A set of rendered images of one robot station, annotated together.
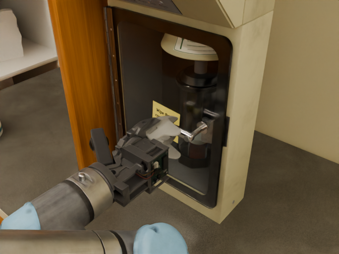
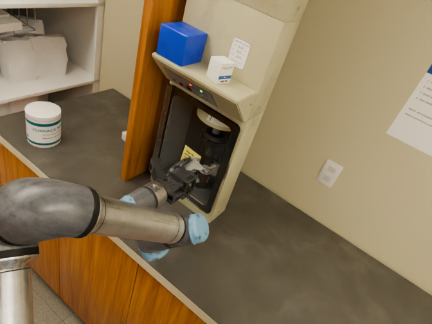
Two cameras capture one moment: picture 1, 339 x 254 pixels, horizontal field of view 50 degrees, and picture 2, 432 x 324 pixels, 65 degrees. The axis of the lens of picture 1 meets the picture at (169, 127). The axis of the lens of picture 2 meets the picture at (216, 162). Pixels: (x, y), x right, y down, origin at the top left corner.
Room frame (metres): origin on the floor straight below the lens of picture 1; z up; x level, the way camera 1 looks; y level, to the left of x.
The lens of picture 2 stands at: (-0.32, 0.18, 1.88)
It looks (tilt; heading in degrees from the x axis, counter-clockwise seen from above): 35 degrees down; 345
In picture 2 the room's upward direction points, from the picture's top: 19 degrees clockwise
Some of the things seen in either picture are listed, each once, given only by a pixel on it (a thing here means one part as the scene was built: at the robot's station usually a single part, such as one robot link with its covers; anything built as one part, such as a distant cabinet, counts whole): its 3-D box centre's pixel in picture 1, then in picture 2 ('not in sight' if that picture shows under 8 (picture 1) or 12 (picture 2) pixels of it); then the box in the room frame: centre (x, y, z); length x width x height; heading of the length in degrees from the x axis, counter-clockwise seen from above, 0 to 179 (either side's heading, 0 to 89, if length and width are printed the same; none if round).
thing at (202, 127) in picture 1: (180, 126); (201, 164); (0.59, -0.02, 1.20); 0.10 x 0.05 x 0.03; 49
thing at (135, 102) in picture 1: (163, 112); (190, 152); (0.66, 0.01, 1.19); 0.30 x 0.01 x 0.40; 49
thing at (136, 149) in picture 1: (129, 168); (174, 184); (0.46, 0.07, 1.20); 0.12 x 0.09 x 0.08; 140
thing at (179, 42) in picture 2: not in sight; (181, 43); (0.69, 0.12, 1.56); 0.10 x 0.10 x 0.09; 50
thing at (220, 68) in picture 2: not in sight; (220, 69); (0.59, 0.01, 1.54); 0.05 x 0.05 x 0.06; 36
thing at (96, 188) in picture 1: (89, 191); (154, 193); (0.41, 0.12, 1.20); 0.08 x 0.05 x 0.08; 50
